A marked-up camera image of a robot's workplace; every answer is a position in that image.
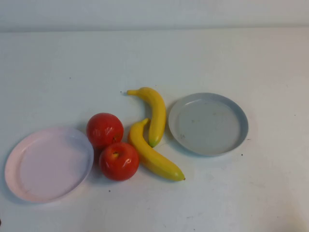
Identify yellow banana with hooked stem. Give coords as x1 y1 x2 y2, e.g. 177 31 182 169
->
126 87 167 148

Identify yellow banana with straight stem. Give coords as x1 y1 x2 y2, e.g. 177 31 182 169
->
127 117 186 182

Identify red apple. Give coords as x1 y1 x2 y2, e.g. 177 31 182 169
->
98 142 140 182
86 112 125 150

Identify grey round plate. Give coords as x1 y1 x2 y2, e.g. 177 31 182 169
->
168 92 249 157

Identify pink round plate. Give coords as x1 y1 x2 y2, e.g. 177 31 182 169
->
4 127 94 203

